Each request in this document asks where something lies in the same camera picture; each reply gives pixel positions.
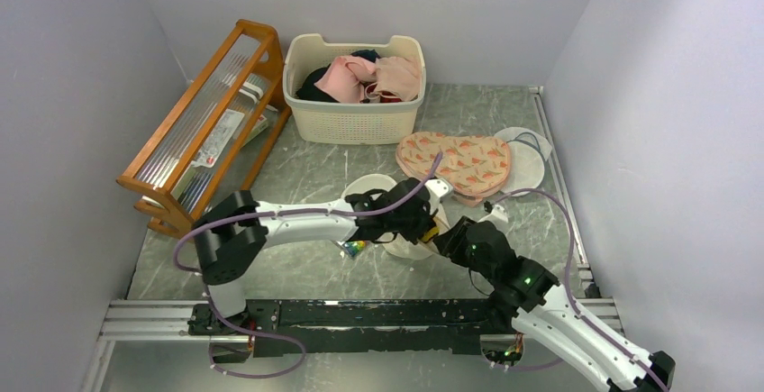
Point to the aluminium frame rail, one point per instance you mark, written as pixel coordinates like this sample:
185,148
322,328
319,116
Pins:
143,345

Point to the pink garment in basket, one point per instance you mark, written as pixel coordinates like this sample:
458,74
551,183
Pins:
345,79

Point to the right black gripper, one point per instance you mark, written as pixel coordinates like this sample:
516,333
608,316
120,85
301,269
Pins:
451,241

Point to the yellow black item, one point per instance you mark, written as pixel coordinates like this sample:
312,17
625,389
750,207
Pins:
429,234

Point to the orange wooden shelf rack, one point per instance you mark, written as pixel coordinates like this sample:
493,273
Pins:
173,193

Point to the beige mesh laundry bag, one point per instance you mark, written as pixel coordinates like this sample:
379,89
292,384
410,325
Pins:
412,246

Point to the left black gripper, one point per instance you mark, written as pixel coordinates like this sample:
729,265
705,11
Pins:
427,216

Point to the floral pink laundry bag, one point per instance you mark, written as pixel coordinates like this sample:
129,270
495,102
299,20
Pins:
477,166

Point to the papers on shelf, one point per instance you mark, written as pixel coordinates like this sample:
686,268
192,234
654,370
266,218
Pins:
231,123

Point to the cream plastic laundry basket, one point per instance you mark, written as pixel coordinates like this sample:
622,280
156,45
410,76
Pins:
351,123

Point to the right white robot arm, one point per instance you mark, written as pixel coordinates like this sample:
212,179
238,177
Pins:
531,300

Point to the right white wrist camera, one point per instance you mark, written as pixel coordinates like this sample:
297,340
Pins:
496,215

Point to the pink bra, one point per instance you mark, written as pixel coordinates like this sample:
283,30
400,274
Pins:
396,76

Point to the red garment in basket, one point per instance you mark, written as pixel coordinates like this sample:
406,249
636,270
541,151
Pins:
385,99

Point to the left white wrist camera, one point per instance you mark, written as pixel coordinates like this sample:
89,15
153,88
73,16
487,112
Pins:
438,189

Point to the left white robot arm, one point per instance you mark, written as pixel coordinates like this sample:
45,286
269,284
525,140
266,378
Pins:
229,238

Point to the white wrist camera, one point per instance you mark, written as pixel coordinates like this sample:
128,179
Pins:
496,215
438,189

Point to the marker pen pack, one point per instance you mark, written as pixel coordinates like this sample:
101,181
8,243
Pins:
351,249

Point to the white mesh laundry bag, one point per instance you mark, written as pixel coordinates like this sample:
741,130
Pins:
529,153

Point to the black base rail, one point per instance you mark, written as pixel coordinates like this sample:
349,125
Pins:
274,328

